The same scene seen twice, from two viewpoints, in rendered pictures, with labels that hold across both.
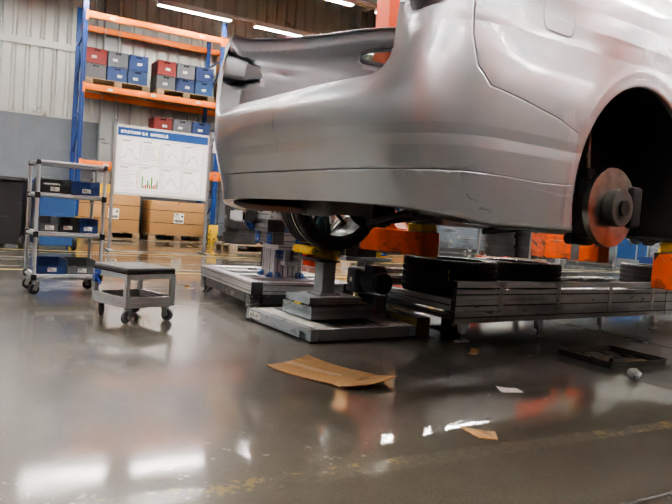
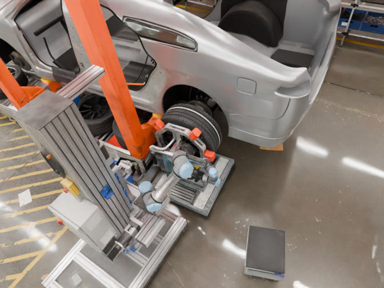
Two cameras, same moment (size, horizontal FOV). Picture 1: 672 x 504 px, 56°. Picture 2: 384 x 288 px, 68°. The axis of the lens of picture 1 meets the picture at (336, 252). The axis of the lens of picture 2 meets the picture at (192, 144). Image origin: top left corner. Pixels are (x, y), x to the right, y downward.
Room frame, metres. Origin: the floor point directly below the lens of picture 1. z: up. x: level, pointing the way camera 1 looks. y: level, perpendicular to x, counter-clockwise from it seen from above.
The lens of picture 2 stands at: (4.87, 1.90, 3.03)
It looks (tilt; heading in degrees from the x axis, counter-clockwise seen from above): 50 degrees down; 248
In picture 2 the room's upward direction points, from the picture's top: 9 degrees counter-clockwise
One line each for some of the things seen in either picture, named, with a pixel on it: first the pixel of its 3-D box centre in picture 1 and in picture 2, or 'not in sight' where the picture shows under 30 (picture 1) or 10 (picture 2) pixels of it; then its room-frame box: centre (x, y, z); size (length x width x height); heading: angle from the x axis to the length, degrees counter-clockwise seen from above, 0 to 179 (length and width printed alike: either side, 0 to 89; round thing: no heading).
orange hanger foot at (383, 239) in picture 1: (405, 228); (152, 123); (4.38, -0.46, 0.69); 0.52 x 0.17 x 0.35; 34
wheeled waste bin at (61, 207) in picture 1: (53, 214); not in sight; (9.10, 4.07, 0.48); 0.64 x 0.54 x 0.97; 36
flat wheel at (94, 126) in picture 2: (515, 275); (98, 113); (4.89, -1.39, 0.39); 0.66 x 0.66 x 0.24
